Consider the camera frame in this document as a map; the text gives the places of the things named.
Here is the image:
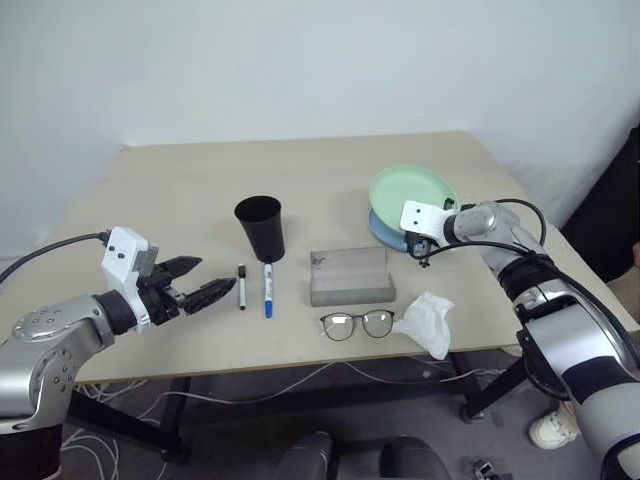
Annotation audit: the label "clear grey glasses case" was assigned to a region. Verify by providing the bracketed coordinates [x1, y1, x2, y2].
[308, 246, 398, 308]

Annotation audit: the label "blue whiteboard marker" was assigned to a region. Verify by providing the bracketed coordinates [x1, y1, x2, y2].
[261, 261, 276, 319]

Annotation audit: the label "black table frame leg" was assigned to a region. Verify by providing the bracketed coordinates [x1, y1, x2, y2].
[63, 375, 193, 465]
[438, 347, 527, 421]

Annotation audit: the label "black plastic cup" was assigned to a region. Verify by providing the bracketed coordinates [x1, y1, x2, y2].
[233, 195, 287, 263]

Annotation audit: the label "dark rounded shape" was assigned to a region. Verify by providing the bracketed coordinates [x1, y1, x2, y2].
[285, 430, 335, 480]
[380, 435, 454, 480]

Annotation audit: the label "person in black clothing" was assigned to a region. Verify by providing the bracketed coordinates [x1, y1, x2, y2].
[559, 122, 640, 286]

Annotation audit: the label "white sneaker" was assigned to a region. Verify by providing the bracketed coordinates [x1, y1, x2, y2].
[528, 402, 582, 450]

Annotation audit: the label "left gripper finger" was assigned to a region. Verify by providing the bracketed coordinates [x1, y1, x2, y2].
[158, 255, 204, 280]
[180, 277, 238, 317]

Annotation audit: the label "light green plate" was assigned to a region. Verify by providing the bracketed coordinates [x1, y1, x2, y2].
[369, 164, 459, 236]

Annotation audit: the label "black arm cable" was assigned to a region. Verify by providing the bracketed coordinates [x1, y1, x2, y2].
[0, 230, 111, 287]
[407, 198, 640, 357]

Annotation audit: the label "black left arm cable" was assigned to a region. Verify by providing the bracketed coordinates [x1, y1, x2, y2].
[0, 230, 111, 287]

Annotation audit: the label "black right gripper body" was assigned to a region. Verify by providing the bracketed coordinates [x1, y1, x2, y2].
[403, 230, 435, 262]

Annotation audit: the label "light blue plate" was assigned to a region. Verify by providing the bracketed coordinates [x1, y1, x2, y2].
[367, 206, 417, 253]

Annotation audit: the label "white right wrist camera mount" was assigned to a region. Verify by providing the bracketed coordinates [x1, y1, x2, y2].
[399, 199, 459, 247]

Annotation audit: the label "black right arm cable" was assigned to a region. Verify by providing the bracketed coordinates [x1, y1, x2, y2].
[407, 198, 640, 357]

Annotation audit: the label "black whiteboard marker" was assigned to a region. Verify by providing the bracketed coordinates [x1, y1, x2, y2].
[236, 263, 249, 312]

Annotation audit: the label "crumpled white tissue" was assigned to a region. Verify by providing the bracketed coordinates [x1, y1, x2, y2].
[390, 291, 455, 361]

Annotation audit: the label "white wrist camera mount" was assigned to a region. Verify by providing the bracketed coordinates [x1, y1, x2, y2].
[399, 199, 459, 247]
[100, 226, 162, 335]

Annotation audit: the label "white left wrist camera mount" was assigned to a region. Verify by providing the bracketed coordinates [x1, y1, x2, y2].
[100, 226, 162, 335]

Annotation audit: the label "brown round-rimmed glasses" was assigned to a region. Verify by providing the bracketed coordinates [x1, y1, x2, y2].
[319, 309, 397, 343]

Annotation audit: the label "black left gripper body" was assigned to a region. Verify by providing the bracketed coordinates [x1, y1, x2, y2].
[135, 263, 190, 327]

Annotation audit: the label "white floor cable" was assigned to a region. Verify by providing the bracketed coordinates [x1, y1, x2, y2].
[59, 357, 501, 480]

